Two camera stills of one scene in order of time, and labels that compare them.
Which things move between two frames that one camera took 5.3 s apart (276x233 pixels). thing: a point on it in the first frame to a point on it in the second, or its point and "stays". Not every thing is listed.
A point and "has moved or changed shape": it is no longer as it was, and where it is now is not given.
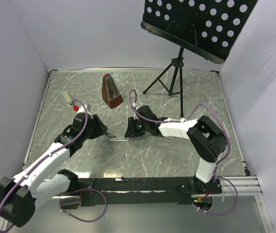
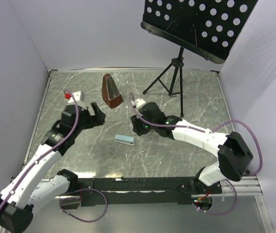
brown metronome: [110, 92] stays
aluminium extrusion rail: [236, 187] stays
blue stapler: [116, 138] has moved or changed shape
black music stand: [208, 28] stays
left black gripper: [100, 128] to [97, 120]
